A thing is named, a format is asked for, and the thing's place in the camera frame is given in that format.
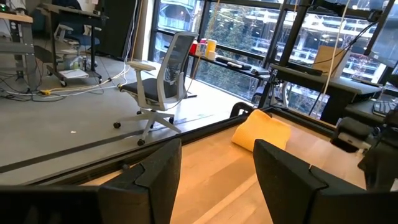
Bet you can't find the pink lidded container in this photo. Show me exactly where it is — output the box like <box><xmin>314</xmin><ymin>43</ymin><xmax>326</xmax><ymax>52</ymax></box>
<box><xmin>195</xmin><ymin>38</ymin><xmax>208</xmax><ymax>57</ymax></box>

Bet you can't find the black panel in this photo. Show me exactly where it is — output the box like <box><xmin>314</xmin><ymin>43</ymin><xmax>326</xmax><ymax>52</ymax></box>
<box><xmin>102</xmin><ymin>0</ymin><xmax>141</xmax><ymax>60</ymax></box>

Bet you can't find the brown cardboard box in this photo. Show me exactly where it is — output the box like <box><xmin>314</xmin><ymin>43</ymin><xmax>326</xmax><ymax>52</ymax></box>
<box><xmin>312</xmin><ymin>45</ymin><xmax>351</xmax><ymax>78</ymax></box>

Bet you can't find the pale hanging cord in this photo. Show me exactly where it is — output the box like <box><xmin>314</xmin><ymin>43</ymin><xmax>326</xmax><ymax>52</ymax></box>
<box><xmin>320</xmin><ymin>0</ymin><xmax>352</xmax><ymax>97</ymax></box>

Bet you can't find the white floor cable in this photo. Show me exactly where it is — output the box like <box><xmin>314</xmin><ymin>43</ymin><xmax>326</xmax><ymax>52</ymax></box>
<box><xmin>0</xmin><ymin>58</ymin><xmax>133</xmax><ymax>103</ymax></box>

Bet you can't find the black computer monitor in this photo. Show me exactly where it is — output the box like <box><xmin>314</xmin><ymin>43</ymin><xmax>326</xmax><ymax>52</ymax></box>
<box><xmin>369</xmin><ymin>12</ymin><xmax>398</xmax><ymax>68</ymax></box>

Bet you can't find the black window ledge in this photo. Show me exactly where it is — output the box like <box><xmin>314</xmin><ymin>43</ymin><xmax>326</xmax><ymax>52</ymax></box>
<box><xmin>188</xmin><ymin>52</ymin><xmax>271</xmax><ymax>80</ymax></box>

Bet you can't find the black standing desk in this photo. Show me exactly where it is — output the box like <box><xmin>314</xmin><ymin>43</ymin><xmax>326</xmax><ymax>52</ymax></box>
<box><xmin>39</xmin><ymin>2</ymin><xmax>108</xmax><ymax>88</ymax></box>

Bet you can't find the black keyboard desk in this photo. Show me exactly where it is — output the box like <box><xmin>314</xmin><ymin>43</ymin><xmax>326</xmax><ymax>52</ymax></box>
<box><xmin>343</xmin><ymin>99</ymin><xmax>398</xmax><ymax>127</ymax></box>

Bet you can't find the black keyboard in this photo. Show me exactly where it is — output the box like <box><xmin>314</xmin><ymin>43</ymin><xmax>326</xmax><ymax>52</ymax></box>
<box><xmin>371</xmin><ymin>100</ymin><xmax>398</xmax><ymax>118</ymax></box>

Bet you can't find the folded yellow cloth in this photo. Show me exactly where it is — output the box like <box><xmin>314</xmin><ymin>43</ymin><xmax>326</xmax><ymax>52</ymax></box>
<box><xmin>231</xmin><ymin>108</ymin><xmax>292</xmax><ymax>152</ymax></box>

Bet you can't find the white mesh office chair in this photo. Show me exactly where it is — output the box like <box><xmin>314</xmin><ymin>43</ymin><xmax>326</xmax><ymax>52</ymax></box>
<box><xmin>113</xmin><ymin>32</ymin><xmax>200</xmax><ymax>147</ymax></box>

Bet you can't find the black rig post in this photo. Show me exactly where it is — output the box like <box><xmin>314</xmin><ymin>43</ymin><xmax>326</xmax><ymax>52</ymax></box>
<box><xmin>277</xmin><ymin>0</ymin><xmax>313</xmax><ymax>67</ymax></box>
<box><xmin>363</xmin><ymin>0</ymin><xmax>397</xmax><ymax>57</ymax></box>

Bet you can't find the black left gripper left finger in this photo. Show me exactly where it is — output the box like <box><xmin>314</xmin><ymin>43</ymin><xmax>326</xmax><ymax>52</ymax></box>
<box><xmin>98</xmin><ymin>138</ymin><xmax>183</xmax><ymax>224</ymax></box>

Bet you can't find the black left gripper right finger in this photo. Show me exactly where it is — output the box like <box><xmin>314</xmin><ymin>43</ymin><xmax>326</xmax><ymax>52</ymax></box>
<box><xmin>252</xmin><ymin>138</ymin><xmax>368</xmax><ymax>224</ymax></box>

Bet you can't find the wooden workbench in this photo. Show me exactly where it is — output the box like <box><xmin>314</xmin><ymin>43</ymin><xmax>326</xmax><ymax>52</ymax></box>
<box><xmin>0</xmin><ymin>11</ymin><xmax>38</xmax><ymax>88</ymax></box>

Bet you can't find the blue office chair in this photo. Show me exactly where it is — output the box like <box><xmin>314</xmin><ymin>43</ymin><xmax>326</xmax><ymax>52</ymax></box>
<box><xmin>53</xmin><ymin>23</ymin><xmax>102</xmax><ymax>68</ymax></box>

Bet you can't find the yellow plastic container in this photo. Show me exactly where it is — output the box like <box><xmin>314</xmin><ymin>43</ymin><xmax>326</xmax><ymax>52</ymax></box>
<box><xmin>205</xmin><ymin>39</ymin><xmax>218</xmax><ymax>61</ymax></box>

